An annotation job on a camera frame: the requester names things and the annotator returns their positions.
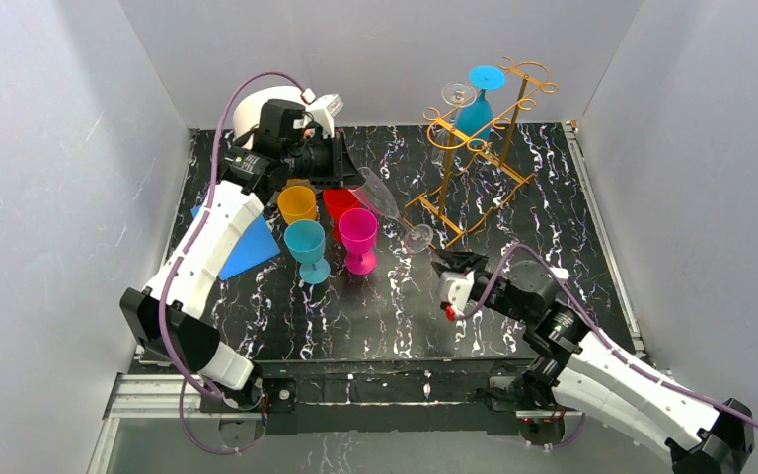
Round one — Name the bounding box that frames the clear wine glass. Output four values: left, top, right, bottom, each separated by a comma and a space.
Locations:
350, 167, 433, 253
430, 83, 477, 166

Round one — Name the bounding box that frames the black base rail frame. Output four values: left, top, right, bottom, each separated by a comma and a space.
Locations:
101, 355, 589, 452

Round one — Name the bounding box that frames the blue flat sheet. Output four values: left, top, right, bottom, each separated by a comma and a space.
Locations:
218, 215, 280, 281

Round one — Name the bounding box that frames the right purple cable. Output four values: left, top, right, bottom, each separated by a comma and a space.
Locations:
454, 242, 758, 466

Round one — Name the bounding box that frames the yellow wine glass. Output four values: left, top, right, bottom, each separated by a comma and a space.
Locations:
277, 186, 318, 224

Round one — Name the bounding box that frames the red wine glass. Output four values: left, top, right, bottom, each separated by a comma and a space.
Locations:
323, 189, 361, 242

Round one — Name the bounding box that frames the light blue wine glass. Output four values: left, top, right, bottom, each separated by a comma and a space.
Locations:
284, 219, 331, 285

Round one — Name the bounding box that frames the white cylindrical drawer box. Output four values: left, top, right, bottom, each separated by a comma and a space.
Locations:
231, 85, 303, 149

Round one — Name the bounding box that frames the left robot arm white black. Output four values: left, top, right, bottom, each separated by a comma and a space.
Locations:
119, 94, 364, 391

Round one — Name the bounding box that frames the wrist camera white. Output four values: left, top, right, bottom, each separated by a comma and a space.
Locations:
301, 88, 343, 138
437, 272, 476, 322

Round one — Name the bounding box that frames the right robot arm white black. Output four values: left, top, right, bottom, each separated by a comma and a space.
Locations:
432, 249, 754, 473

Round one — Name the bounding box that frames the magenta wine glass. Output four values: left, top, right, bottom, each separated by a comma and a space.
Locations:
339, 208, 378, 276

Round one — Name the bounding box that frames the gold wire glass rack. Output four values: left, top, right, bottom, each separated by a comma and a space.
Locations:
406, 56, 559, 248

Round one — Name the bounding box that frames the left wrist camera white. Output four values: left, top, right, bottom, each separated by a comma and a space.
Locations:
301, 88, 343, 138

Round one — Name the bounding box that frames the teal wine glass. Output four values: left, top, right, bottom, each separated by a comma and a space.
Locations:
456, 65, 505, 142

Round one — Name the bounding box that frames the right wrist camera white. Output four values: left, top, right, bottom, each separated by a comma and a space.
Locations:
437, 272, 476, 322

